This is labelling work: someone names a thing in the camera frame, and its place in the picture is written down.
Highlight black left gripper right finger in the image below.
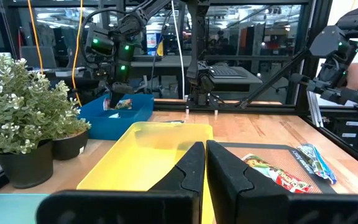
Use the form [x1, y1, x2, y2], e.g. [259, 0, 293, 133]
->
[206, 140, 291, 224]

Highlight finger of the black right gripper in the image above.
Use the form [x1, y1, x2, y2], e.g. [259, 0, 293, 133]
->
[108, 82, 135, 109]

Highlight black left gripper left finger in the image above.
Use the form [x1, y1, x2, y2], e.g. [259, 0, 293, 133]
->
[149, 142, 206, 192]

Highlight snack packets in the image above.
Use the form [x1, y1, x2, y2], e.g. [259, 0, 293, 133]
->
[103, 98, 134, 111]

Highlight white bucket blue label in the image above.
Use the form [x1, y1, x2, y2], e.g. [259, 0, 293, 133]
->
[145, 24, 165, 57]

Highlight blue plastic tray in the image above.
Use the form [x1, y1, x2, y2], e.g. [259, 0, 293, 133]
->
[78, 93, 155, 141]

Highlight yellow plastic tray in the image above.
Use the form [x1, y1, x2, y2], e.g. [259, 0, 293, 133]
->
[76, 121, 214, 224]

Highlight small potted green plant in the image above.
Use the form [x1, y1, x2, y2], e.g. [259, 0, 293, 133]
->
[52, 80, 92, 161]

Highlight potted plant white flowers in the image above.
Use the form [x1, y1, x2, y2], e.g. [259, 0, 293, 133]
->
[0, 55, 83, 190]

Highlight black keyboard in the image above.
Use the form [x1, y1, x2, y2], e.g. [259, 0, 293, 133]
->
[208, 65, 249, 79]

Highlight silver aluminium profile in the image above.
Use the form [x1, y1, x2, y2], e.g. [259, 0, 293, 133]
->
[306, 91, 324, 128]

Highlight black control box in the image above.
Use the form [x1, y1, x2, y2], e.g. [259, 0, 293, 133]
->
[328, 116, 358, 152]

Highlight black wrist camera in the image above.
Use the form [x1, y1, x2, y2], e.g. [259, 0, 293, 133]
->
[85, 26, 115, 57]

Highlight yellow extension cable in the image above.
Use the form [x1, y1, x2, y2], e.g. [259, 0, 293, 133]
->
[26, 0, 45, 75]
[71, 0, 85, 107]

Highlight white cable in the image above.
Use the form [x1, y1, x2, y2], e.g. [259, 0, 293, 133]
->
[170, 0, 186, 101]

